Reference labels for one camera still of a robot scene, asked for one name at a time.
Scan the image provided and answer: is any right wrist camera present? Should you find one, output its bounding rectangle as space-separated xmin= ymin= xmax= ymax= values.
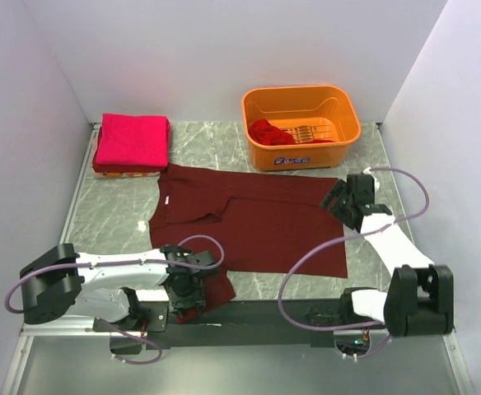
xmin=362 ymin=167 xmax=381 ymax=192

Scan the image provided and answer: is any aluminium frame rail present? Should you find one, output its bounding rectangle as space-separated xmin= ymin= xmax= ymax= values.
xmin=1 ymin=123 xmax=140 ymax=394

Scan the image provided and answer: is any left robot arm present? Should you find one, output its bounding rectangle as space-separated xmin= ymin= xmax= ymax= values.
xmin=13 ymin=244 xmax=224 ymax=331

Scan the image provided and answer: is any red t-shirt in basket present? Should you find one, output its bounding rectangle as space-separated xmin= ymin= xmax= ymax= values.
xmin=248 ymin=119 xmax=334 ymax=146

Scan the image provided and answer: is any dark maroon t-shirt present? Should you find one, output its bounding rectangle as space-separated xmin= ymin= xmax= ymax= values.
xmin=149 ymin=164 xmax=343 ymax=312

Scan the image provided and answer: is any orange plastic basket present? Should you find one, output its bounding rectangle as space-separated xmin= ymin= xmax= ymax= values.
xmin=241 ymin=86 xmax=362 ymax=171

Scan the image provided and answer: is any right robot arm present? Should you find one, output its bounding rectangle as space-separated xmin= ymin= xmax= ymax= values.
xmin=320 ymin=173 xmax=454 ymax=337

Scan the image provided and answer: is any folded pink t-shirt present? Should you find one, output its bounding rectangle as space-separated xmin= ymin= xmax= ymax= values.
xmin=93 ymin=113 xmax=170 ymax=173

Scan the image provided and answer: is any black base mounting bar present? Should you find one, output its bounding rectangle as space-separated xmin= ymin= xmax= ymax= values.
xmin=91 ymin=299 xmax=385 ymax=351

